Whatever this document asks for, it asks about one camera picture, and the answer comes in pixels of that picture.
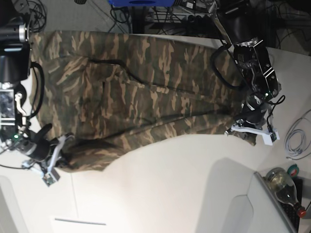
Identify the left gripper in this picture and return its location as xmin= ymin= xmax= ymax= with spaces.
xmin=225 ymin=99 xmax=279 ymax=146

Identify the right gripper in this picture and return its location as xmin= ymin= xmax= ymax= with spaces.
xmin=20 ymin=124 xmax=74 ymax=186

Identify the camouflage t-shirt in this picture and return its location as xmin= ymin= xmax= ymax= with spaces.
xmin=31 ymin=31 xmax=246 ymax=172

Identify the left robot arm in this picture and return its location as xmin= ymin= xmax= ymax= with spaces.
xmin=204 ymin=0 xmax=285 ymax=146

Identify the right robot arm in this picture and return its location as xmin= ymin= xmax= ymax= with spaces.
xmin=0 ymin=0 xmax=74 ymax=186

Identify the clear plastic bottle red cap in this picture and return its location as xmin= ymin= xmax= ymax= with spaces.
xmin=265 ymin=167 xmax=307 ymax=218

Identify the green tape roll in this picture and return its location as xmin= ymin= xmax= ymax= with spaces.
xmin=287 ymin=164 xmax=299 ymax=178

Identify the blue box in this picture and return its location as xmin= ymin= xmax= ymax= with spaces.
xmin=108 ymin=0 xmax=175 ymax=7

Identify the white coiled cable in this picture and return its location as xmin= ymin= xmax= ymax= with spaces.
xmin=284 ymin=112 xmax=311 ymax=160

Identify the black coiled cable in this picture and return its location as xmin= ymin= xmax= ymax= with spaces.
xmin=24 ymin=0 xmax=48 ymax=32

